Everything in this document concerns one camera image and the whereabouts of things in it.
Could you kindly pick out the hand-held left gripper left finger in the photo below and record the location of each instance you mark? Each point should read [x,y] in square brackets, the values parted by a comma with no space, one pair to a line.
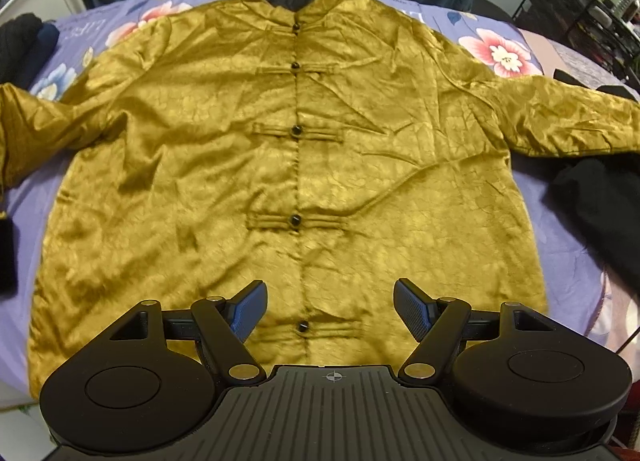
[247,309]

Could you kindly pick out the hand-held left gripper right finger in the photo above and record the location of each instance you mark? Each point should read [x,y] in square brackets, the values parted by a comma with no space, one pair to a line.
[412,309]

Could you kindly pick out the gold satin jacket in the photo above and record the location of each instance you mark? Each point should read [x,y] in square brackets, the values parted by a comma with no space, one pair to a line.
[390,151]

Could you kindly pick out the purple floral bed sheet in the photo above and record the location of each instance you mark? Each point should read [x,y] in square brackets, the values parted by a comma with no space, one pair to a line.
[575,303]

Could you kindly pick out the black cloth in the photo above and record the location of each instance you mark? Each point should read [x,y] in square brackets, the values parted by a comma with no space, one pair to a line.
[600,211]

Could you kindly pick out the navy blue cloth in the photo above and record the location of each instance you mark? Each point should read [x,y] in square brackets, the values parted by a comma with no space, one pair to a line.
[42,48]

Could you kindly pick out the black knitted sweater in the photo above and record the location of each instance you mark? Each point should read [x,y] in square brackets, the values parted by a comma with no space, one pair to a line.
[20,36]

